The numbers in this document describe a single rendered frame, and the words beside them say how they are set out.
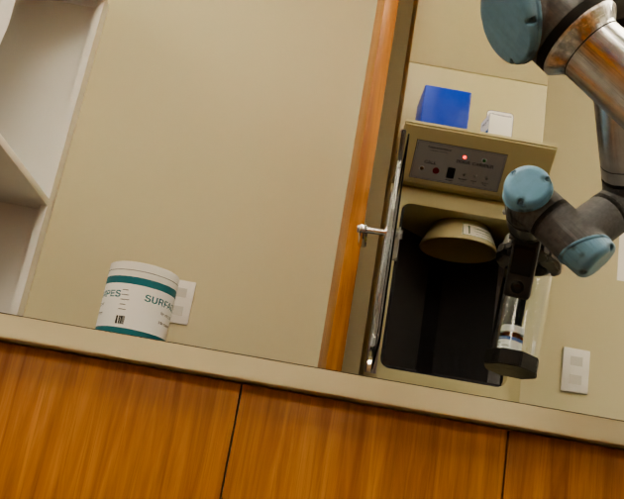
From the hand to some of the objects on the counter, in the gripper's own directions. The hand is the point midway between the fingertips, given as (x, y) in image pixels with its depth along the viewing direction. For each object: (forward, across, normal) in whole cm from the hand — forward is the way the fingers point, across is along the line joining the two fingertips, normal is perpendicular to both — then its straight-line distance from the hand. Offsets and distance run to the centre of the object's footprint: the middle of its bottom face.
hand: (528, 271), depth 157 cm
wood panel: (+18, +39, +31) cm, 53 cm away
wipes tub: (-22, +66, +35) cm, 78 cm away
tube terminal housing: (+22, +17, +29) cm, 40 cm away
